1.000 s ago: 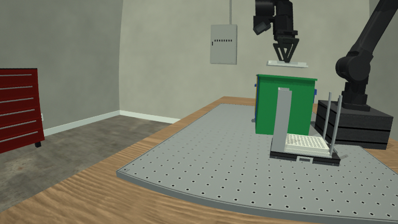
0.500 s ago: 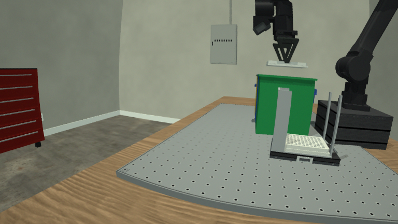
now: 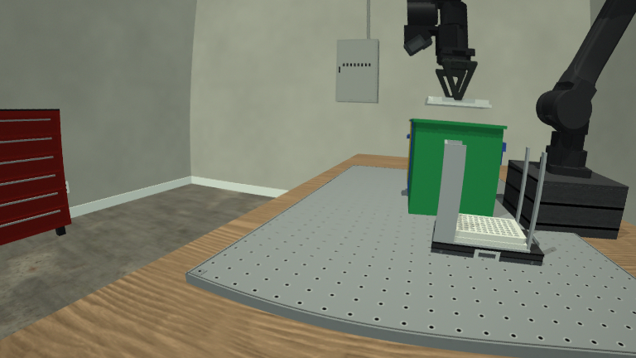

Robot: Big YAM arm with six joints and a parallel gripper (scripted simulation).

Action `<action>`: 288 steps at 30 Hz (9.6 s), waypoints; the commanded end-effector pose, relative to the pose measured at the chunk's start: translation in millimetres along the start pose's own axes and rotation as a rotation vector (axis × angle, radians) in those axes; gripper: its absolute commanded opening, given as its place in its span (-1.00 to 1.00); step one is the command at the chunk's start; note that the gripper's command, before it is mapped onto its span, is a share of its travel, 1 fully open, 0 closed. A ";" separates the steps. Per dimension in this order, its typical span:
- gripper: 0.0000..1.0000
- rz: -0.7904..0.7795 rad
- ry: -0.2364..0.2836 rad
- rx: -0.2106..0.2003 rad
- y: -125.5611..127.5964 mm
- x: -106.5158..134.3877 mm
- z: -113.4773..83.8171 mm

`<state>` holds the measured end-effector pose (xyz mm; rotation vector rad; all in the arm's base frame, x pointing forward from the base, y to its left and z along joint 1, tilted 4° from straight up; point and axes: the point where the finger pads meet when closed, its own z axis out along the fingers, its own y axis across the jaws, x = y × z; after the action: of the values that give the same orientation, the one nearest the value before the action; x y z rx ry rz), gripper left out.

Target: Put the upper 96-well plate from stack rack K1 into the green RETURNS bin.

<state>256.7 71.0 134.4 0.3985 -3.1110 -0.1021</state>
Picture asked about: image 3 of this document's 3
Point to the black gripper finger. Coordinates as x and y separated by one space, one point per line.
460 74
468 65

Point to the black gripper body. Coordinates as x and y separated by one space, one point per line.
457 53

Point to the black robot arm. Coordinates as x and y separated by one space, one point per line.
568 112

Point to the green bin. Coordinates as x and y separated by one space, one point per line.
482 163

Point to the white well plate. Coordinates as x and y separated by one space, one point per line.
445 102
494 231

